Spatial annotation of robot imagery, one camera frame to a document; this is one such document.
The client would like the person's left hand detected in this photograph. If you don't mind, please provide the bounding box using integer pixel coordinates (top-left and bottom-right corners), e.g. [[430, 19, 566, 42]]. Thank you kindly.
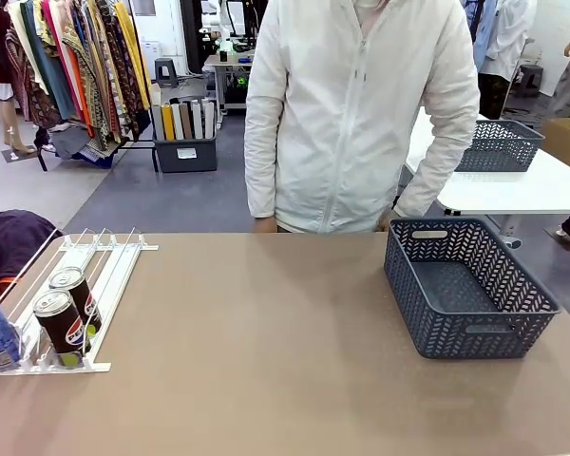
[[377, 212, 402, 234]]

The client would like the dark grey plastic basket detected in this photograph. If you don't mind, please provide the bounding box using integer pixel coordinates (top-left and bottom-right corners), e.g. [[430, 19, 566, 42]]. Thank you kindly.
[[453, 119, 546, 173], [383, 217, 562, 360]]

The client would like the black Pepsi can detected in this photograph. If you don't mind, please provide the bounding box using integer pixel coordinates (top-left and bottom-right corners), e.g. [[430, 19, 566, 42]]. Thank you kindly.
[[31, 289, 87, 371], [48, 266, 104, 341]]

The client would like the grey storage bin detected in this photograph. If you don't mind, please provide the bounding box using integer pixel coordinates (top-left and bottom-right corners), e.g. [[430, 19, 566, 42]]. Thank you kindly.
[[151, 135, 219, 174]]

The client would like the person in white jacket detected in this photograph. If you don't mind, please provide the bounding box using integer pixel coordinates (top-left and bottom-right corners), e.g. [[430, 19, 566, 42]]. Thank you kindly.
[[243, 0, 481, 235]]

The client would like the white fabric roll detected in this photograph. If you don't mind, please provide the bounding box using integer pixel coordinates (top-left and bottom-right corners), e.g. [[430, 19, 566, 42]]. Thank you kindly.
[[171, 102, 185, 142], [201, 100, 217, 140], [190, 100, 204, 141]]

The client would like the white side table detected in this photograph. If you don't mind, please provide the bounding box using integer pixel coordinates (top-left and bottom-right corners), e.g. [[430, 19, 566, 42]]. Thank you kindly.
[[403, 106, 570, 248]]

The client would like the brown fabric roll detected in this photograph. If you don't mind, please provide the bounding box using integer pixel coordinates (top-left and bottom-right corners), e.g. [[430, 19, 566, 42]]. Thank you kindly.
[[179, 102, 194, 141]]

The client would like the yellow fabric roll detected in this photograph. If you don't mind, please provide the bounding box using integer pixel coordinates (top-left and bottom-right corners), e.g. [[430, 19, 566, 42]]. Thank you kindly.
[[161, 104, 176, 142]]

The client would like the grey fabric roll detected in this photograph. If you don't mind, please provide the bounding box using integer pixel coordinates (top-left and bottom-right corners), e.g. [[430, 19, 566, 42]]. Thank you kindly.
[[151, 104, 165, 142]]

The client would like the background work table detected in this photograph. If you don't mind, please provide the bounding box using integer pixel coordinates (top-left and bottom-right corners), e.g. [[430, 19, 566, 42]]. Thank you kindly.
[[202, 52, 256, 115]]

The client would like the grey plastic stool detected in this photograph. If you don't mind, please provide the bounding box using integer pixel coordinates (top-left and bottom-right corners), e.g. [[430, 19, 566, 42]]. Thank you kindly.
[[152, 57, 180, 89]]

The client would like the dark grey stool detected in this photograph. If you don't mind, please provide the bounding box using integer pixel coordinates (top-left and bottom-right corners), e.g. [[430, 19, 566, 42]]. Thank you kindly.
[[517, 64, 545, 99]]

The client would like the clothes rack with colourful garments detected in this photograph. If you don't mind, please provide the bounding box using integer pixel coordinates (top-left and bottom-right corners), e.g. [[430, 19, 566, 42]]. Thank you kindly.
[[4, 0, 156, 172]]

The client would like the dark purple cloth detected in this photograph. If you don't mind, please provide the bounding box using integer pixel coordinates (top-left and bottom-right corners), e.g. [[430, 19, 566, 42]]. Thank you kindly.
[[0, 210, 66, 310]]

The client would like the white wire can dispenser rack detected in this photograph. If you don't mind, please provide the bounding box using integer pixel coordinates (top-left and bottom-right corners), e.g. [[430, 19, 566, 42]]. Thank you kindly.
[[0, 226, 161, 377]]

